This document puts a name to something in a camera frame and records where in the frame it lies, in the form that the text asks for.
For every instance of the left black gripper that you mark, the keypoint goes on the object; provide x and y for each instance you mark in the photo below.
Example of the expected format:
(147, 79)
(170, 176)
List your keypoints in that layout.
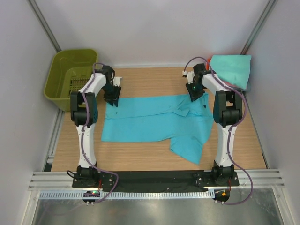
(113, 94)

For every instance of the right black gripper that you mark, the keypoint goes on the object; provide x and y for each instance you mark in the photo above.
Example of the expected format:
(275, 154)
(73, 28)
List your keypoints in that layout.
(195, 91)

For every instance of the blue t shirt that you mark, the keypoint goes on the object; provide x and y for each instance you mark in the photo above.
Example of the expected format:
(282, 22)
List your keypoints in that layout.
(186, 124)

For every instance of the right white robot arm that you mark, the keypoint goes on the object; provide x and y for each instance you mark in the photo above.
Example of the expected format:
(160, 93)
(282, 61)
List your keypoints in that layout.
(227, 112)

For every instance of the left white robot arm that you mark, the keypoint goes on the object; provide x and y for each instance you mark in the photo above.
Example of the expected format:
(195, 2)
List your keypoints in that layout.
(84, 114)

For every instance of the folded orange t shirt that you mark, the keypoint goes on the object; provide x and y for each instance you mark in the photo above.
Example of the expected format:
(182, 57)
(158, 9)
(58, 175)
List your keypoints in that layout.
(207, 64)

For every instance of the folded pink t shirt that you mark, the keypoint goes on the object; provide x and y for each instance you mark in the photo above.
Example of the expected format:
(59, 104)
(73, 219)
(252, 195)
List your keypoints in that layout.
(231, 85)

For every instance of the green plastic bin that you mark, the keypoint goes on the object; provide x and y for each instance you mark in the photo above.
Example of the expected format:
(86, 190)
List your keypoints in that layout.
(69, 71)

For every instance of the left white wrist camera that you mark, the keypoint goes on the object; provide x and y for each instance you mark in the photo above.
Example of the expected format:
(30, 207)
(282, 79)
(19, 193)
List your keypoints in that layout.
(116, 81)

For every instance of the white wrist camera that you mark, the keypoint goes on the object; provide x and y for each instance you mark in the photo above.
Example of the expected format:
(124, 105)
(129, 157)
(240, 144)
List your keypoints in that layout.
(116, 81)
(189, 76)

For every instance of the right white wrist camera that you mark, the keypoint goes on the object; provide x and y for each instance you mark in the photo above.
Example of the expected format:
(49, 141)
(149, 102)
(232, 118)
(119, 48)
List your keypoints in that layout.
(189, 76)

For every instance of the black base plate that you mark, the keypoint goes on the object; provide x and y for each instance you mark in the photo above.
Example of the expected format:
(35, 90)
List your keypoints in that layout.
(154, 181)

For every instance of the slotted cable duct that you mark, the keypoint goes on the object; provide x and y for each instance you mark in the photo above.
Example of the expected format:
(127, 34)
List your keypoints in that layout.
(93, 195)

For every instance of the aluminium frame rail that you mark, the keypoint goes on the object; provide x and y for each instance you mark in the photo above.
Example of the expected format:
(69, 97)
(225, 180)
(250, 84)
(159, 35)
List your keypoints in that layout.
(257, 178)

